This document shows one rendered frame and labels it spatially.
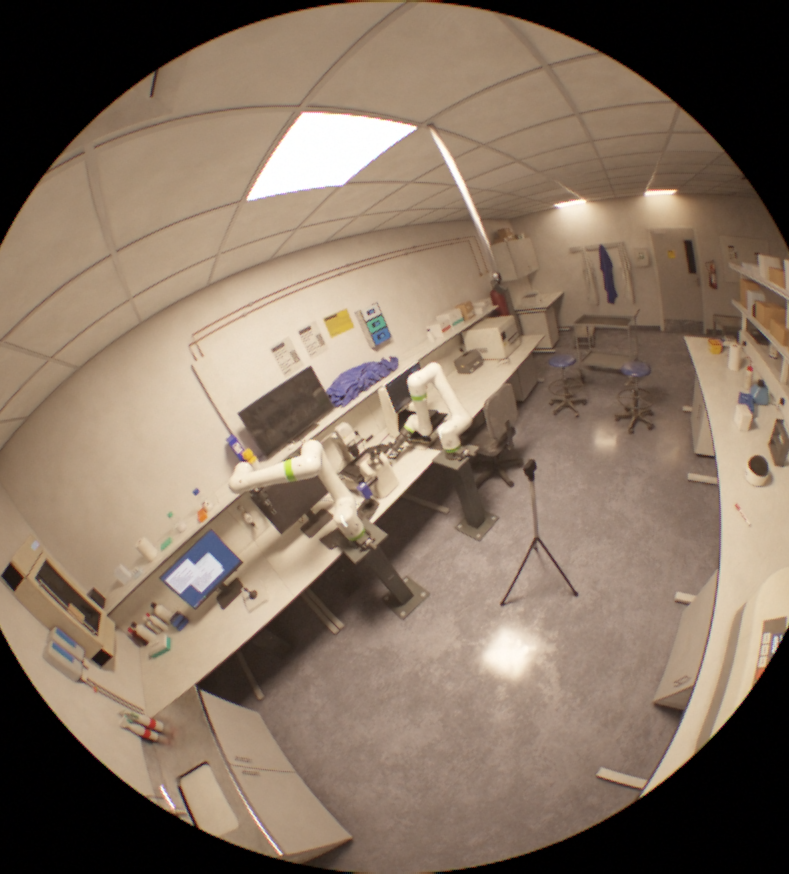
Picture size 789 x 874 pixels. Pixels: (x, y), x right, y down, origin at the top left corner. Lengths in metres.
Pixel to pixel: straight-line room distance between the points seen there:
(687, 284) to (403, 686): 7.08
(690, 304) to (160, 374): 7.67
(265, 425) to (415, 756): 2.49
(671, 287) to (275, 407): 6.68
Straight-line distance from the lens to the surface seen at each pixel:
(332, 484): 1.71
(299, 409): 2.35
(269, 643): 2.59
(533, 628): 2.13
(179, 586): 2.21
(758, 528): 1.69
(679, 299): 6.74
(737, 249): 6.99
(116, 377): 2.49
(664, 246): 6.59
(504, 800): 2.08
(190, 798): 2.23
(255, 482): 1.57
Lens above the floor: 2.02
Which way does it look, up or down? 27 degrees down
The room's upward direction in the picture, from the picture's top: 25 degrees counter-clockwise
